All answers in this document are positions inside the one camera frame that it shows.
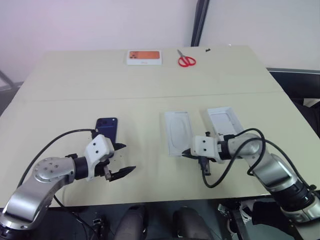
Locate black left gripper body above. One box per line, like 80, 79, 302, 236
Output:
93, 159, 113, 182

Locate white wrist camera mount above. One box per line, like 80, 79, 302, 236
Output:
190, 135, 219, 161
83, 134, 116, 182

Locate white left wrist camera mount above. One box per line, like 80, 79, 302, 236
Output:
83, 134, 116, 182

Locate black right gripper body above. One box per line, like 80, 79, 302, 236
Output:
198, 156, 212, 176

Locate dark blue phone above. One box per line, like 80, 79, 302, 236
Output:
94, 116, 118, 144

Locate dark vertical frame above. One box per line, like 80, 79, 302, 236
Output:
190, 0, 211, 47

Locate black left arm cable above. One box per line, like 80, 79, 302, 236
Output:
16, 128, 99, 191

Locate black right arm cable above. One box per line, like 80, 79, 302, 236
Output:
199, 127, 315, 191

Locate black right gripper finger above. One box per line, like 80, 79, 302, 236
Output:
181, 148, 199, 160

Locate white phone box lid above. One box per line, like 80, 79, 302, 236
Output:
206, 106, 245, 141

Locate white box with orange phone print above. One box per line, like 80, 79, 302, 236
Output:
126, 49, 163, 66

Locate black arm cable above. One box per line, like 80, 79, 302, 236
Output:
16, 128, 99, 191
199, 127, 315, 191

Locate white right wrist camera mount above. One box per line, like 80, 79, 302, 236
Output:
190, 135, 219, 161

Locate red handled scissors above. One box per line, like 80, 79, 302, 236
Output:
176, 49, 197, 68

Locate dark rounded shape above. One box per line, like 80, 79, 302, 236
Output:
115, 204, 149, 240
171, 205, 216, 240

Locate grey metal frame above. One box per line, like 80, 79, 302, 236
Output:
0, 69, 24, 101

